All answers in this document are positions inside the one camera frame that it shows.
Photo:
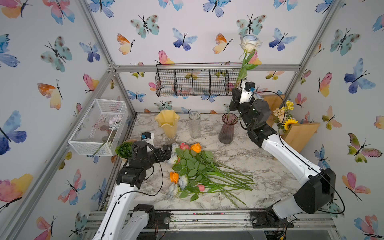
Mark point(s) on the clear ribbed glass vase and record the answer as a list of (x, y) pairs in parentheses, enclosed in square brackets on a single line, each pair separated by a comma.
[(195, 124)]

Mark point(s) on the orange rose lower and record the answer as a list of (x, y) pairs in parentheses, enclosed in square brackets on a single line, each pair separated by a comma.
[(174, 177)]

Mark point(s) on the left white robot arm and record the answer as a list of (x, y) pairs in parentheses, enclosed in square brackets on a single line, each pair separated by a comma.
[(117, 223)]

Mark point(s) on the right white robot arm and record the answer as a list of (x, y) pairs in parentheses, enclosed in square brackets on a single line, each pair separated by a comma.
[(317, 185)]

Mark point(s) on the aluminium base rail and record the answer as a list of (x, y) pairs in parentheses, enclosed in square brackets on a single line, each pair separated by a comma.
[(237, 220)]

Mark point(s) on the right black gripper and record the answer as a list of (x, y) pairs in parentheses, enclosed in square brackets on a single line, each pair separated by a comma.
[(237, 105)]

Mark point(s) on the white mesh wall basket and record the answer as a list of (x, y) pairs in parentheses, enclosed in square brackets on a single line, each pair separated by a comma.
[(100, 128)]

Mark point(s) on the purple ribbed glass vase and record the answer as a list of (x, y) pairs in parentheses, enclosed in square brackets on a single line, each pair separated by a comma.
[(226, 134)]

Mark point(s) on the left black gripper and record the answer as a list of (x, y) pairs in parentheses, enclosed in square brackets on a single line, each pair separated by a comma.
[(166, 154)]

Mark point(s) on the yellow wavy glass vase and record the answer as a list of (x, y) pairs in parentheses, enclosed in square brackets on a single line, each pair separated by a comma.
[(168, 121)]

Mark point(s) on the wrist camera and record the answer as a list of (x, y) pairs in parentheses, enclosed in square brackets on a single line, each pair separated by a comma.
[(247, 93), (148, 137)]

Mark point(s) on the wooden corner shelf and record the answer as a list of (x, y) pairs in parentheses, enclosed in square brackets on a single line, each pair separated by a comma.
[(298, 135)]

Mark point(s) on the sunflower bouquet in white vase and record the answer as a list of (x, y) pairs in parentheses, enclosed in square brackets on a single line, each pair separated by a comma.
[(283, 117)]

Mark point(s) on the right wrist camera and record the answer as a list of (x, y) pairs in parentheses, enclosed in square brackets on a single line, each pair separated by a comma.
[(247, 93)]

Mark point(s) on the pink rose lower small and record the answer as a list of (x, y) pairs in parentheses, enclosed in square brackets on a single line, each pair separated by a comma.
[(201, 188)]

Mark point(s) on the green succulent in pink pot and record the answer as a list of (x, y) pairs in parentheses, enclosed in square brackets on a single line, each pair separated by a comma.
[(125, 150)]

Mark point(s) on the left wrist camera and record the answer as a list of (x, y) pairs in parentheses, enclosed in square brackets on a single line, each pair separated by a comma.
[(148, 137)]

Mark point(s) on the pink rose pile top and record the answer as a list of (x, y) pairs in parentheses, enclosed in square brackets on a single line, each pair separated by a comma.
[(184, 146)]

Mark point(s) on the black wire wall basket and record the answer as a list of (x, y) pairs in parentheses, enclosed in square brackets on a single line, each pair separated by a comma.
[(196, 80)]

